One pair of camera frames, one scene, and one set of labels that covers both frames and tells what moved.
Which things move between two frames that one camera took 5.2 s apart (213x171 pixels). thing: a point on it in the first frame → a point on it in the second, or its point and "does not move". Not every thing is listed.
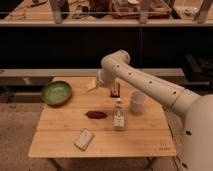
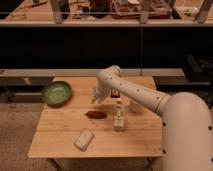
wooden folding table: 85,120 does not move
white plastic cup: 137,99 does not move
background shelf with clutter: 38,13 does not move
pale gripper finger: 91,84 → 94,99
